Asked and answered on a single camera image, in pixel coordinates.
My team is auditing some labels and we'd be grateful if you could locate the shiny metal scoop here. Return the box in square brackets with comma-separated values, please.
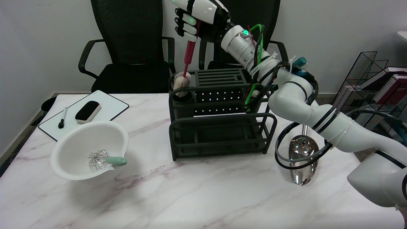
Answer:
[288, 124, 320, 185]

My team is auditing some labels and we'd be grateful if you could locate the white mixing bowl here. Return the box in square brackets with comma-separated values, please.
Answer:
[50, 121, 129, 181]

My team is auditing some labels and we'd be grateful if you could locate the small whiteboard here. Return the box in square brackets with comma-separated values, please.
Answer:
[38, 90, 129, 142]

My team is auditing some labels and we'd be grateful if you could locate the black whiteboard marker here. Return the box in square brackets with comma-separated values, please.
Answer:
[58, 108, 68, 129]

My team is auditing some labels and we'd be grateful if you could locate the green robot cable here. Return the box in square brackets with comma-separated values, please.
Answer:
[244, 24, 265, 107]

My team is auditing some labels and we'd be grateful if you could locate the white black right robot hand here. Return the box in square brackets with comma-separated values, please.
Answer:
[172, 0, 230, 43]

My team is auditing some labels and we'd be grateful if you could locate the black wire file rack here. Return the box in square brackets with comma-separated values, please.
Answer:
[330, 51, 407, 128]

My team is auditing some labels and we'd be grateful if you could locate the black mesh office chair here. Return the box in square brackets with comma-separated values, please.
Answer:
[199, 0, 290, 91]
[78, 0, 176, 94]

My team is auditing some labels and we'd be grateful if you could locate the white book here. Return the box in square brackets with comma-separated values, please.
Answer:
[331, 67, 407, 114]

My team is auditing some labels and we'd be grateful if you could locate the dark green kitchen storage rack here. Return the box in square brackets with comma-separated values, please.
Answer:
[168, 68, 277, 161]

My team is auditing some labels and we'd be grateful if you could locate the pink sponge bottle brush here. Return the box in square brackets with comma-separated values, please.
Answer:
[173, 39, 197, 98]

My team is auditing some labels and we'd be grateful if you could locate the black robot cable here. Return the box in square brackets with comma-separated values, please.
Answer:
[275, 80, 337, 170]

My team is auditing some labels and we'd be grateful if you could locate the whisk with mint handle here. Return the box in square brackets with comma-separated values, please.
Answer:
[87, 149, 127, 170]

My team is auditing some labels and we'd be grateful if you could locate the dark red book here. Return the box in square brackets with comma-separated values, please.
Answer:
[359, 72, 407, 112]

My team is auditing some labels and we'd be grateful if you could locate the black whiteboard eraser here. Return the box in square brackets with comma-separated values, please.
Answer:
[75, 101, 102, 124]

